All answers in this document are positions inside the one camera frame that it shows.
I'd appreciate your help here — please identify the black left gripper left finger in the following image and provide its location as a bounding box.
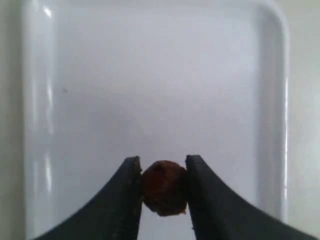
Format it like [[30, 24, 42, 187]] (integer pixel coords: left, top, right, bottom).
[[38, 156, 142, 240]]

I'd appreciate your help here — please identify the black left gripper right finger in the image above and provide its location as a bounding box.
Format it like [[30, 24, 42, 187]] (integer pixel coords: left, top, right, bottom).
[[185, 155, 314, 240]]

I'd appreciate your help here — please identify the meatball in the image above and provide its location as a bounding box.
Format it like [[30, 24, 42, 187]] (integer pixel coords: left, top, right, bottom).
[[141, 160, 188, 217]]

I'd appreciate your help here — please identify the white rectangular plastic tray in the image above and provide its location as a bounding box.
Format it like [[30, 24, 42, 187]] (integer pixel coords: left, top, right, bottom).
[[22, 0, 289, 239]]

